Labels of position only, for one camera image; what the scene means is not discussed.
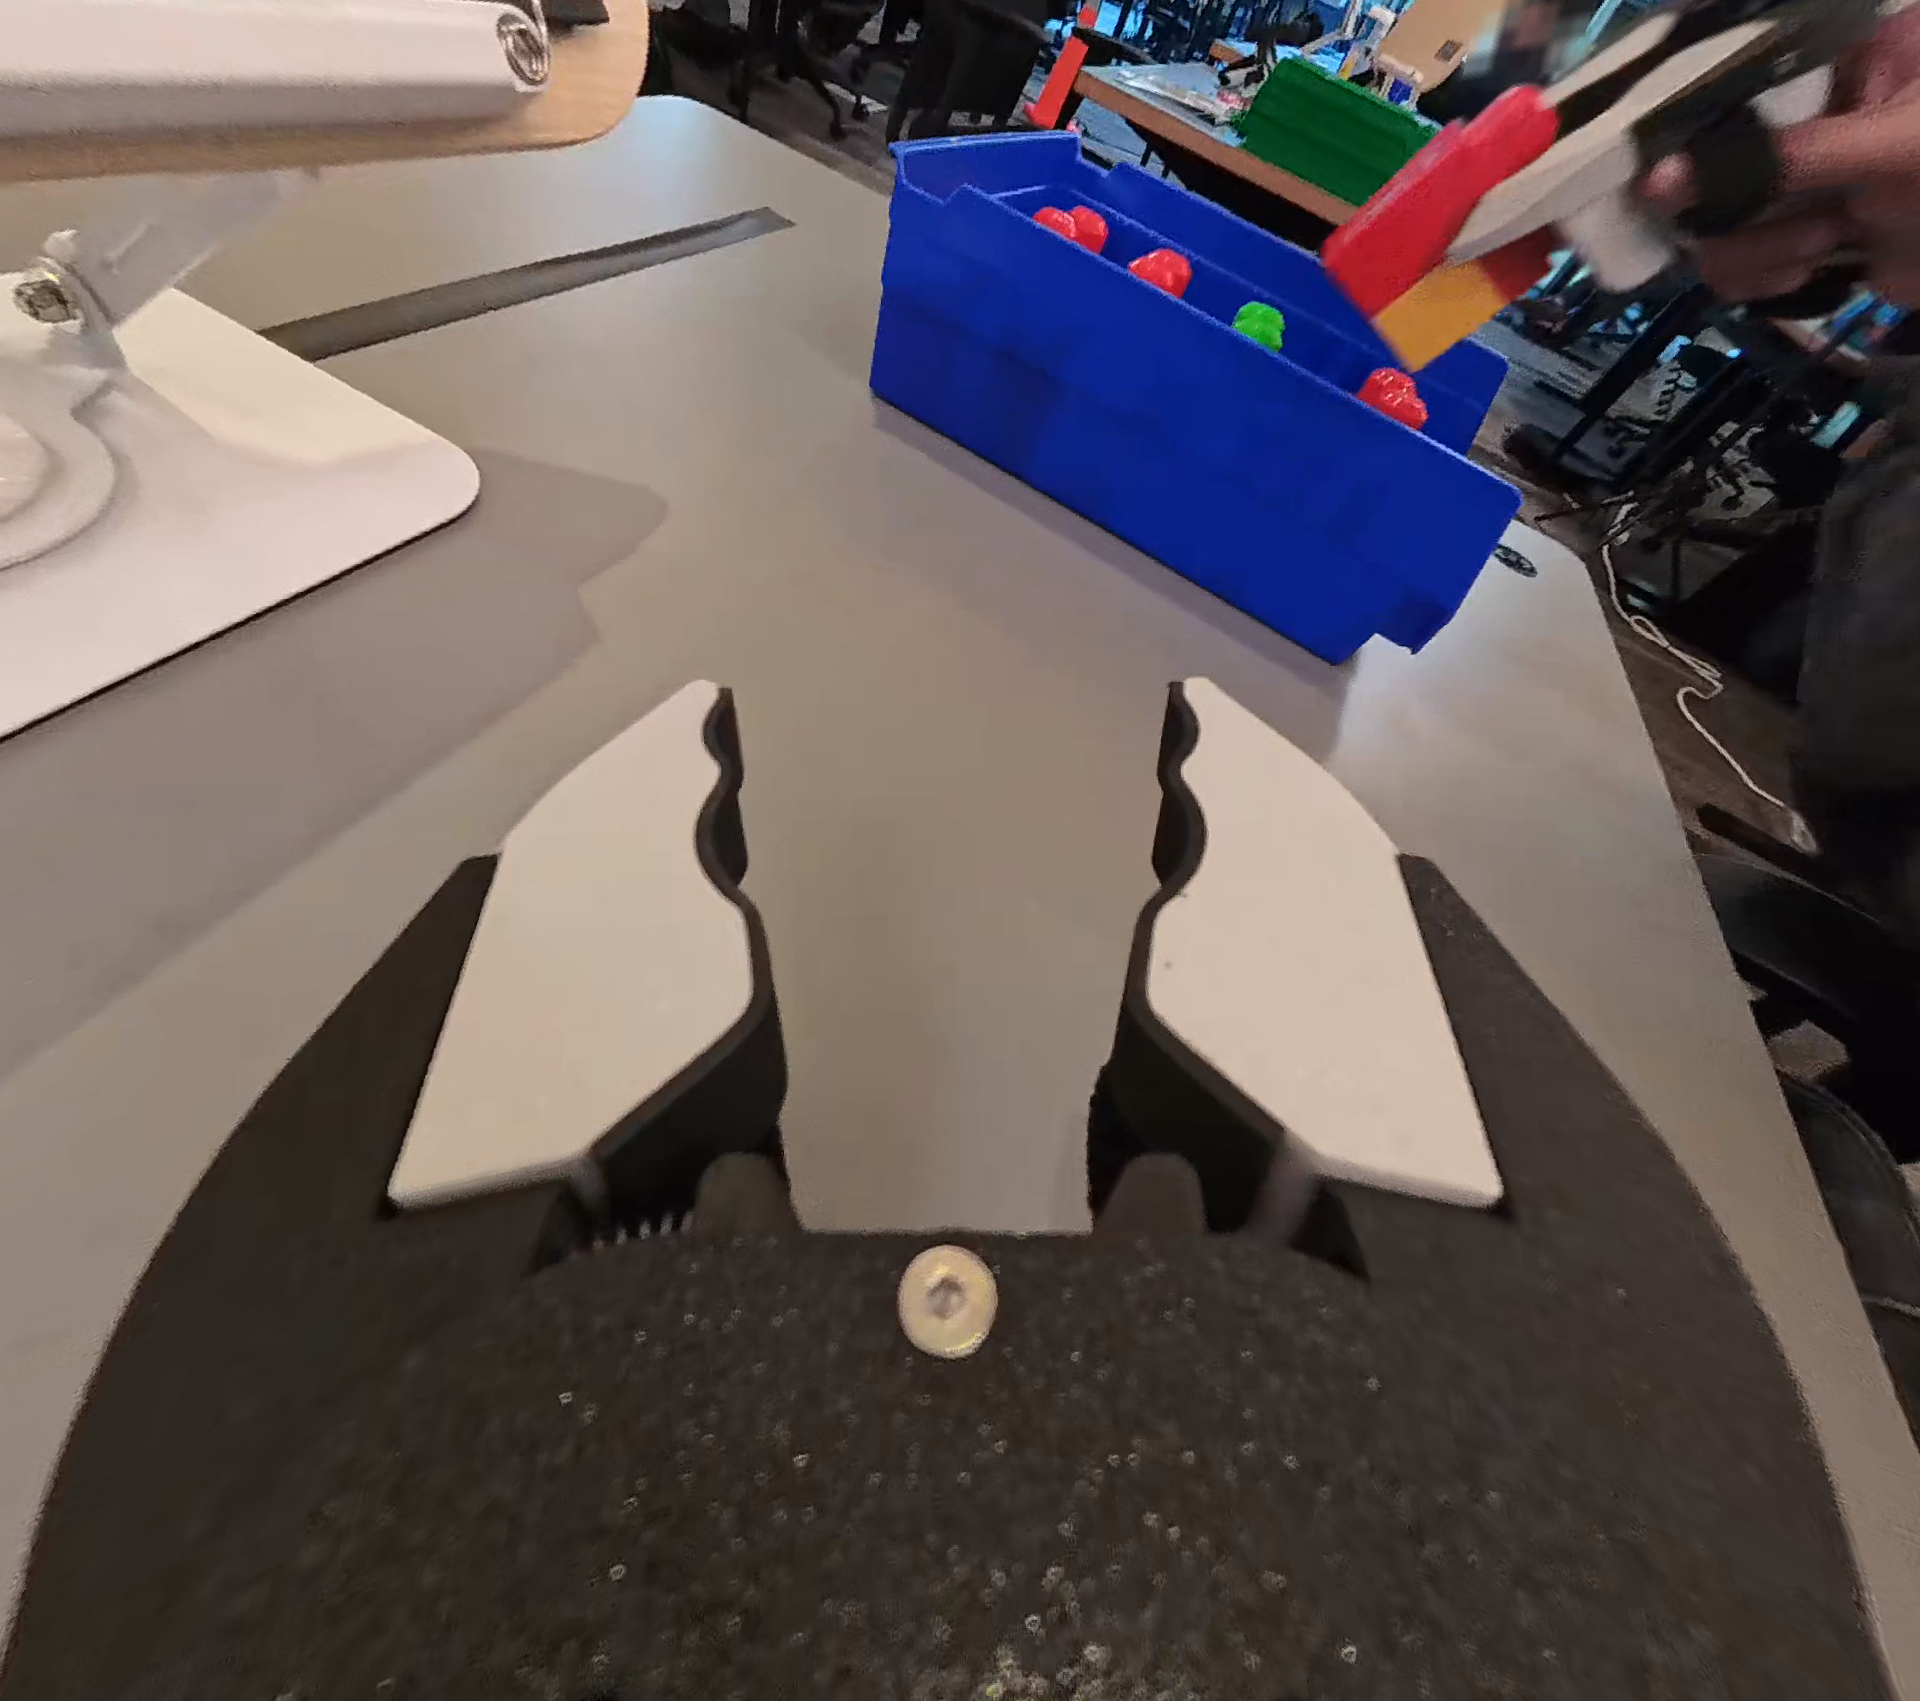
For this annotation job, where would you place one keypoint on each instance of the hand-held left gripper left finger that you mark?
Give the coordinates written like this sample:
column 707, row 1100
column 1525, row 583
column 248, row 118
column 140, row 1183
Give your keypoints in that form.
column 597, row 966

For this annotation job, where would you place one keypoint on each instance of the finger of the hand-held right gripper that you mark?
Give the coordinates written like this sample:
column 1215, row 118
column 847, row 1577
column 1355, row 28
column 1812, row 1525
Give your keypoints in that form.
column 1590, row 179
column 1663, row 65

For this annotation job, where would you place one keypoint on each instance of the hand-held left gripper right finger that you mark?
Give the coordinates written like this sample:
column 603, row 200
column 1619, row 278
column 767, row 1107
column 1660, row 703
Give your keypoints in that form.
column 1319, row 977

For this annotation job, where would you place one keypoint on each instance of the red two-stud toy block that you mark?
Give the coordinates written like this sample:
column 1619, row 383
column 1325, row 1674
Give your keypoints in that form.
column 1428, row 200

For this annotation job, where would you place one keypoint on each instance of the yellow single-stud toy block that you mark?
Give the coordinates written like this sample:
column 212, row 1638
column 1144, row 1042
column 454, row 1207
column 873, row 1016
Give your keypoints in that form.
column 1442, row 318

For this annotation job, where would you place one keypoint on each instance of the blue plastic storage bin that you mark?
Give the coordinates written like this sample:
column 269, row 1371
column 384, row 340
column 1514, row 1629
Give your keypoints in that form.
column 1175, row 458

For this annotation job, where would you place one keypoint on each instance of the grey desk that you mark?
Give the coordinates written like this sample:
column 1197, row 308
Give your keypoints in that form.
column 897, row 561

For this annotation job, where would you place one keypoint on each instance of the person's right hand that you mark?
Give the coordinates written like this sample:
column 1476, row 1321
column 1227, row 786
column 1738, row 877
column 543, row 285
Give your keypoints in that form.
column 1861, row 184

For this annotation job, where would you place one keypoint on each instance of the green storage bins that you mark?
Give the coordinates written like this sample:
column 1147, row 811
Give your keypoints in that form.
column 1336, row 128

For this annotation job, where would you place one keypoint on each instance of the green toy block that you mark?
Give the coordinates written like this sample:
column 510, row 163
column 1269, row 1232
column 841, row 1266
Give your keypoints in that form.
column 1266, row 324

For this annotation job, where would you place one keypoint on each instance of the wooden work table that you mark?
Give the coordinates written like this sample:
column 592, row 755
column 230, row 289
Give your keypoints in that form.
column 1147, row 97

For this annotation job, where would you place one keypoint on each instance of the orange traffic cone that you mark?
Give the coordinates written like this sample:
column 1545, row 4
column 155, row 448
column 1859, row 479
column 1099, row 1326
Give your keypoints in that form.
column 1068, row 65

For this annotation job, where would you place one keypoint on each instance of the white stand with wooden board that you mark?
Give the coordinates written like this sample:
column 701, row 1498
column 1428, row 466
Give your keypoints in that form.
column 223, row 502

